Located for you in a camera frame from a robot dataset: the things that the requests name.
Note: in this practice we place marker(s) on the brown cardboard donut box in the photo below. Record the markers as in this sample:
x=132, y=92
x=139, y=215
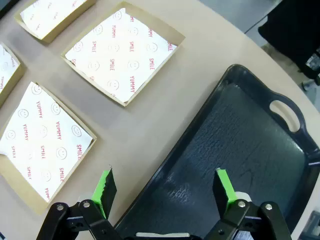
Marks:
x=17, y=182
x=15, y=77
x=156, y=25
x=73, y=17

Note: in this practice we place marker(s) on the white printed paper liner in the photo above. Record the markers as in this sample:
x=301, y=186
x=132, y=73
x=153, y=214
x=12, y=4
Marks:
x=50, y=15
x=42, y=140
x=5, y=67
x=117, y=55

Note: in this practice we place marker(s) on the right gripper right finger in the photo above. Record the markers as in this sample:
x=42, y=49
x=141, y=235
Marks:
x=225, y=190

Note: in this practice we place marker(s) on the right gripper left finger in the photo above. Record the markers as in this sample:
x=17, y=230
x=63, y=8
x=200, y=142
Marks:
x=103, y=190

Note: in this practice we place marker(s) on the black office chair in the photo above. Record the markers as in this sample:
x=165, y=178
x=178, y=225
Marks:
x=292, y=30

